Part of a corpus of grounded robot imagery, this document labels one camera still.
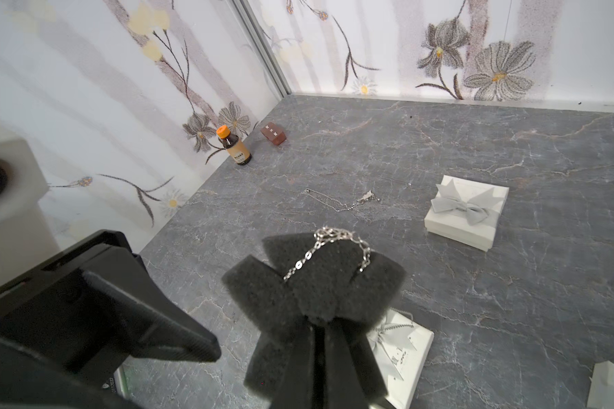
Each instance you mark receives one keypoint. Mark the brown bottle orange cap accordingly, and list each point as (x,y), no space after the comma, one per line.
(234,146)

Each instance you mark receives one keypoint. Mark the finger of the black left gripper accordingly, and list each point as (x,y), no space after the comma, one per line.
(148,317)

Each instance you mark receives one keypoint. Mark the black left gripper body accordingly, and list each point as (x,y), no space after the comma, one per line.
(67,325)

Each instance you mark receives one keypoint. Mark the white bow gift box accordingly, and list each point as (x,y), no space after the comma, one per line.
(466,211)
(400,346)

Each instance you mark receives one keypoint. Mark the left white bow gift box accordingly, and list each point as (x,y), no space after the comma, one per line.
(400,346)

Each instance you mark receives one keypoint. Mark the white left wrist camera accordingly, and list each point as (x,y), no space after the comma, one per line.
(25,237)

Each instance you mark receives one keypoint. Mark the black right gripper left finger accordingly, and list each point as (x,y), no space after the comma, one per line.
(300,386)

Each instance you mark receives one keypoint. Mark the small brown block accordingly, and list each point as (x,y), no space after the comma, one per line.
(273,133)

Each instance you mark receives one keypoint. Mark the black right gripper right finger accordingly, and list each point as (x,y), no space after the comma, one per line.
(341,386)

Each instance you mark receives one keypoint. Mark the far white bow gift box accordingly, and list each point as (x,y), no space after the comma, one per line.
(466,211)

